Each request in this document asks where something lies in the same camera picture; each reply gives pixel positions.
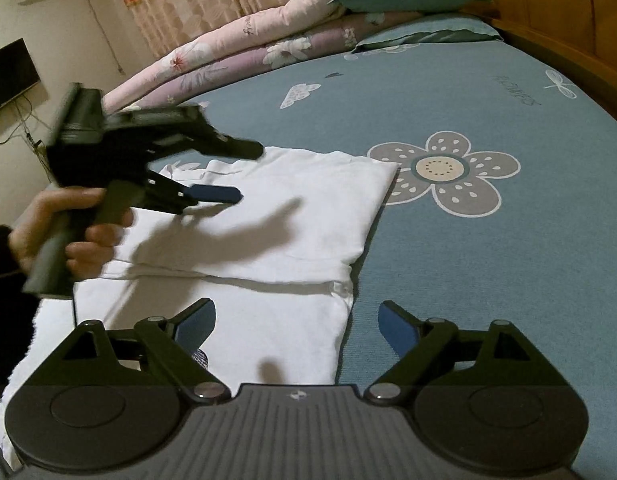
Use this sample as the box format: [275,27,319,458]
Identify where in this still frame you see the white printed long-sleeve shirt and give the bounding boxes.
[0,145,401,470]

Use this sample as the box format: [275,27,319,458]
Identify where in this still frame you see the dark sleeved forearm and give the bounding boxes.
[0,226,39,400]

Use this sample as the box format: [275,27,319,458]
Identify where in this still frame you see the person's left hand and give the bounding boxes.
[9,188,134,281]

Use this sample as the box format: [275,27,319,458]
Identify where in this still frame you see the purple floral folded quilt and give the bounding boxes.
[132,12,422,108]

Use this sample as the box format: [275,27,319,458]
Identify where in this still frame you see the teal patterned bed sheet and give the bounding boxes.
[202,41,617,479]

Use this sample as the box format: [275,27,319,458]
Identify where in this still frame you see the pink floral folded quilt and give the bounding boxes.
[101,0,340,114]

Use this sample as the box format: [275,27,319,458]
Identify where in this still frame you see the lower teal pillow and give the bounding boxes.
[353,13,501,53]

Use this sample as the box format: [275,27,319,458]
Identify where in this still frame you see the wooden headboard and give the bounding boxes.
[468,0,617,120]

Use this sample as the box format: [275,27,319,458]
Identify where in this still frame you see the black television cables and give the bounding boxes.
[0,94,55,181]

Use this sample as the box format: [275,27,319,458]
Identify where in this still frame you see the black wall television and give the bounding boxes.
[0,38,40,111]

